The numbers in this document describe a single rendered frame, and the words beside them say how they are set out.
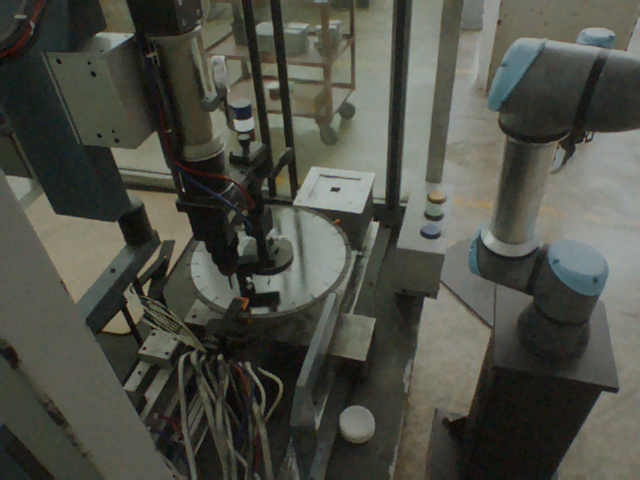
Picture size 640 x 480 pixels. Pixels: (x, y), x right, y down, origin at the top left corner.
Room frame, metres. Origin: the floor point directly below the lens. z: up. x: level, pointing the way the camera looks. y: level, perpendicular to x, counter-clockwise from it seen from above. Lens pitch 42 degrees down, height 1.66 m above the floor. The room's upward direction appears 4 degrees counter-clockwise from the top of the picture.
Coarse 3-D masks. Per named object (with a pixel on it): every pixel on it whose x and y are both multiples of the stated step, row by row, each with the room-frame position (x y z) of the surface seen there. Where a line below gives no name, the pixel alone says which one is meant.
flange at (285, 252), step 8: (288, 240) 0.83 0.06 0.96; (248, 248) 0.81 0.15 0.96; (256, 248) 0.80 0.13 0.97; (272, 248) 0.79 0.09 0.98; (280, 248) 0.80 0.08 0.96; (288, 248) 0.80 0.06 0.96; (280, 256) 0.78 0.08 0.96; (288, 256) 0.78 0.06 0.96; (280, 264) 0.76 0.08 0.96; (288, 264) 0.76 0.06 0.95; (264, 272) 0.75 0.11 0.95
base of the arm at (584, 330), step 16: (528, 304) 0.73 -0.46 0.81; (528, 320) 0.69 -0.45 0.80; (544, 320) 0.66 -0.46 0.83; (528, 336) 0.67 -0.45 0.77; (544, 336) 0.65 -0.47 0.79; (560, 336) 0.64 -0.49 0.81; (576, 336) 0.63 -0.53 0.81; (544, 352) 0.63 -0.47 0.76; (560, 352) 0.62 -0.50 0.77; (576, 352) 0.62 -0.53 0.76
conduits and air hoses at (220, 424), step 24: (144, 312) 0.66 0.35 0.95; (192, 336) 0.62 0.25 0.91; (192, 360) 0.55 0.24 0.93; (216, 360) 0.57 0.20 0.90; (216, 384) 0.52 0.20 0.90; (240, 384) 0.52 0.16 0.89; (216, 408) 0.46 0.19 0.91; (240, 408) 0.47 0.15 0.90; (264, 408) 0.46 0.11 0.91; (216, 432) 0.43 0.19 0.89; (240, 432) 0.43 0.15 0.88; (264, 432) 0.42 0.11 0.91; (192, 456) 0.42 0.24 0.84; (240, 456) 0.40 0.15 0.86; (264, 456) 0.38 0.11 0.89
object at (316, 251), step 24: (288, 216) 0.93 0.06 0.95; (312, 216) 0.92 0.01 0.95; (240, 240) 0.85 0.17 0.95; (312, 240) 0.84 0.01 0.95; (336, 240) 0.83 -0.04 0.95; (192, 264) 0.79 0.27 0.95; (312, 264) 0.76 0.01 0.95; (336, 264) 0.75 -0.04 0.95; (216, 288) 0.71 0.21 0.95; (264, 288) 0.70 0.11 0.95; (288, 288) 0.70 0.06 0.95; (312, 288) 0.69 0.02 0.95; (264, 312) 0.64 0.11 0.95
